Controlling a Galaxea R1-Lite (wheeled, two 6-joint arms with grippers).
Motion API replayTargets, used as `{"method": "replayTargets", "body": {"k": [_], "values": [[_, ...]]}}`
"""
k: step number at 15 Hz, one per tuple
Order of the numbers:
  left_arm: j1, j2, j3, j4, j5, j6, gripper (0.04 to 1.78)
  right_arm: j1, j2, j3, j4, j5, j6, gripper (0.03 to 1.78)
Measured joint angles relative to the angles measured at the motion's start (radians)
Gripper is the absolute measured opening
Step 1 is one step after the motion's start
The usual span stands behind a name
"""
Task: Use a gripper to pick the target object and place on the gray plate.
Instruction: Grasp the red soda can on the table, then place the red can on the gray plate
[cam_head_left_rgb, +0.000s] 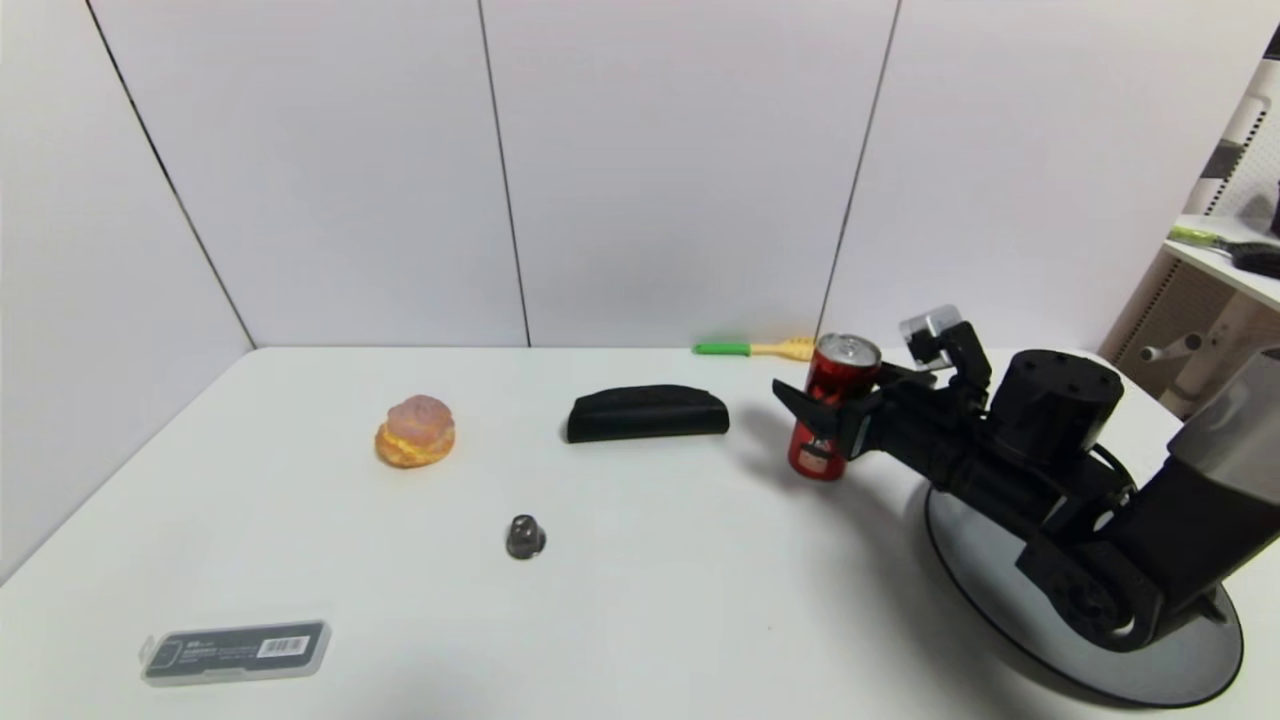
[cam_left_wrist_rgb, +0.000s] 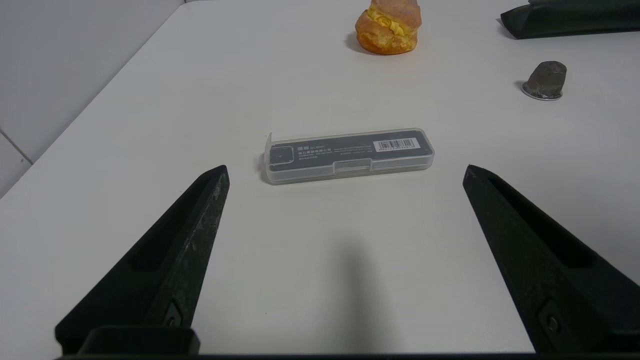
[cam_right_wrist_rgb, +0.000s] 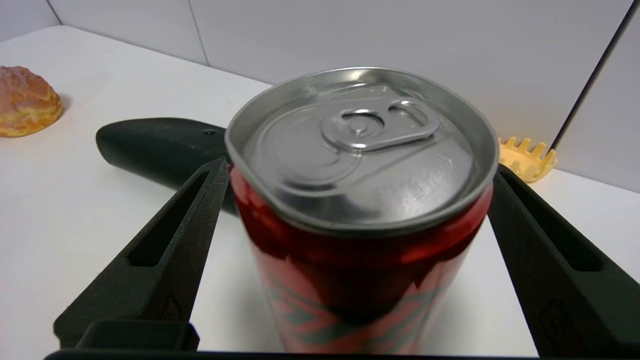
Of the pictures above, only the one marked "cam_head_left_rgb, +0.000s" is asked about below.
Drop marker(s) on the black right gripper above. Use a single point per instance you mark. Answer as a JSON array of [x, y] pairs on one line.
[[857, 422]]

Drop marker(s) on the red soda can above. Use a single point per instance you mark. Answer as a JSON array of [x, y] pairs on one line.
[[835, 375]]

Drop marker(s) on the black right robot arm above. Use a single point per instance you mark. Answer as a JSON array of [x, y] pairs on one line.
[[1180, 530]]

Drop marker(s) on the black object on desk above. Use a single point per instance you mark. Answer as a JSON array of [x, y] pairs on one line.
[[1258, 260]]

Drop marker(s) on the gray round plate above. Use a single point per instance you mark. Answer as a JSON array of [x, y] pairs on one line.
[[1180, 672]]

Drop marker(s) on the black fabric pouch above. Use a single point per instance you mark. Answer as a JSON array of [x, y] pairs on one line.
[[647, 415]]

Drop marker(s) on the small dark gray knob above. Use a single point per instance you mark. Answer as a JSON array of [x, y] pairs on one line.
[[525, 538]]

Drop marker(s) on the green tool on desk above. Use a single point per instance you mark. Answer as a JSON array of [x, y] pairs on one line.
[[1200, 237]]

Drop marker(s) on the white background desk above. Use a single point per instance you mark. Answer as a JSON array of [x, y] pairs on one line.
[[1225, 300]]

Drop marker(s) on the toy cream puff pastry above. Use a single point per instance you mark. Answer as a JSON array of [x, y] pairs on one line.
[[415, 435]]

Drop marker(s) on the white pegboard panel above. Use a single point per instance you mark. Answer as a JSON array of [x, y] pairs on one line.
[[1250, 150]]

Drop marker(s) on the clear case with black label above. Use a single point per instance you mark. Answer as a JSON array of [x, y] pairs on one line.
[[232, 652]]

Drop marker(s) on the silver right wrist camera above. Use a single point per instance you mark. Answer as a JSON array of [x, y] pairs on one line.
[[930, 335]]

